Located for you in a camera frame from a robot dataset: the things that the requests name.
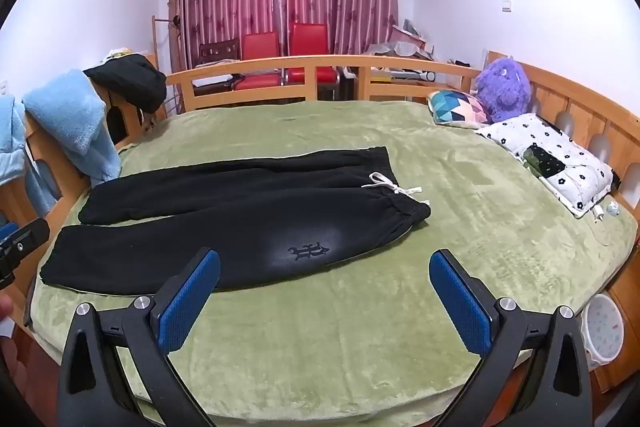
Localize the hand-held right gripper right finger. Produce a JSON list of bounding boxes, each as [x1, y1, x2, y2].
[[428, 249, 593, 427]]

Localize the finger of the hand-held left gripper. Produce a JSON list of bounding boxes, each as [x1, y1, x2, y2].
[[0, 217, 51, 290]]

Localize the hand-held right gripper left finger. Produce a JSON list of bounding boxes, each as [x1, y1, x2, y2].
[[56, 248, 223, 427]]

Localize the black pants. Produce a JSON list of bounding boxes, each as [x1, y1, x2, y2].
[[39, 146, 432, 297]]

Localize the green fleece blanket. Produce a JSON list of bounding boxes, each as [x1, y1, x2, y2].
[[25, 99, 640, 427]]

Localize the light blue fleece robe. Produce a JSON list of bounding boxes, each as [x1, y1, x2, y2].
[[0, 69, 122, 215]]

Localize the white plastic basin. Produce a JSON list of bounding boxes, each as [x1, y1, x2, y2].
[[580, 294, 626, 370]]

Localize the white floral pillow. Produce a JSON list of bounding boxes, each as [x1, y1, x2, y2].
[[475, 113, 616, 219]]

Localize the black garment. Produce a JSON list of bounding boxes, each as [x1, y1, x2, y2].
[[84, 53, 168, 114]]

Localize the geometric patterned pillow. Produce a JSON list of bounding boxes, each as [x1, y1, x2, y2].
[[427, 89, 493, 128]]

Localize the purple plush toy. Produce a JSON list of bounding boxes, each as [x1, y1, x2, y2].
[[474, 57, 532, 124]]

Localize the wooden coat rack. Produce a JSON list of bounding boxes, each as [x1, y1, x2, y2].
[[151, 14, 184, 118]]

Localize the dark wooden chair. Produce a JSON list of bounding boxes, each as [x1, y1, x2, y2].
[[197, 38, 241, 68]]

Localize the red chair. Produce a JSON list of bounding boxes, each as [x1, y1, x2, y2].
[[234, 32, 282, 92], [287, 23, 339, 86]]

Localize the pile of wrapped clutter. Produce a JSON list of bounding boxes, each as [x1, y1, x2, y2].
[[367, 19, 442, 58]]

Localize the white charger cable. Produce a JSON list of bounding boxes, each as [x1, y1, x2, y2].
[[570, 167, 612, 248]]

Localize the wooden bed frame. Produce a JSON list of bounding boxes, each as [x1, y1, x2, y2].
[[0, 51, 640, 413]]

